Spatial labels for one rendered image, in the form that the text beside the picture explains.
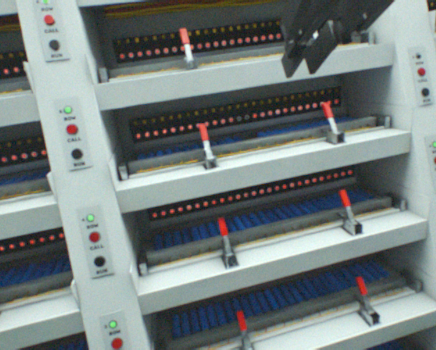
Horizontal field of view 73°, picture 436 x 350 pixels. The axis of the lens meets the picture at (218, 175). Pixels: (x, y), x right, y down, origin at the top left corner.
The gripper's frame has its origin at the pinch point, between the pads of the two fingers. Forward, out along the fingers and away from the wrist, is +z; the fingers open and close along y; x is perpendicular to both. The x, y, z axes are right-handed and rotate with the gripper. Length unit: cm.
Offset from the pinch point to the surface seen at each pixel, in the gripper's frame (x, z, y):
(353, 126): -3.5, 26.4, 22.2
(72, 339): -35, 42, -48
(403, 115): -4.9, 20.9, 30.0
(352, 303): -42, 35, 14
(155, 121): 8.4, 33.1, -21.2
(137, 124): 8.5, 33.1, -25.3
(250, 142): -2.9, 26.0, -2.5
